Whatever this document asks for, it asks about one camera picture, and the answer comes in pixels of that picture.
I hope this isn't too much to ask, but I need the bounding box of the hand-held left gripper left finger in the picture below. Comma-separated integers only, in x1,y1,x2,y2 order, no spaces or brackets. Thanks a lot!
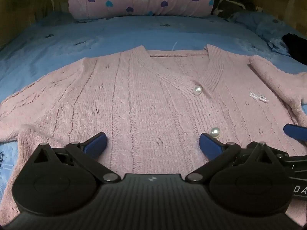
26,132,121,182

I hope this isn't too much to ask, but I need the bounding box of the pink heart print quilt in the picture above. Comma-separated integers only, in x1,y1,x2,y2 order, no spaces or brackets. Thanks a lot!
68,0,215,20

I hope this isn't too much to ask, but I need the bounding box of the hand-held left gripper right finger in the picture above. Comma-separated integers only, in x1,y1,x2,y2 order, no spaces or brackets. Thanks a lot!
186,132,281,182

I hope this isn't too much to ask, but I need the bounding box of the blue dandelion print bedsheet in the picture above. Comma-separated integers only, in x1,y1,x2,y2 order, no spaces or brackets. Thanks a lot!
0,11,307,200

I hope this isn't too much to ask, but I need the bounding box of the pink knitted cardigan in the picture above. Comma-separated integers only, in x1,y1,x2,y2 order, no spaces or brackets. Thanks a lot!
0,44,307,221

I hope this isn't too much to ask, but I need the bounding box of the black cloth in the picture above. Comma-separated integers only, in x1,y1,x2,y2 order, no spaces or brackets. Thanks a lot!
282,34,307,66

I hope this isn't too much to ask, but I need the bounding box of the blue pillow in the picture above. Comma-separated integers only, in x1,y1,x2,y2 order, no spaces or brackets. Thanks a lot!
230,11,296,56

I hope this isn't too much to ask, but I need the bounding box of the dark grey white-trimmed cloth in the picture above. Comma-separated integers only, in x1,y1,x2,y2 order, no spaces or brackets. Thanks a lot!
211,0,263,20

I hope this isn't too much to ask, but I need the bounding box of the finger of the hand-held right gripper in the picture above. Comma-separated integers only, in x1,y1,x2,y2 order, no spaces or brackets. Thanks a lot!
283,124,307,147
276,152,307,167

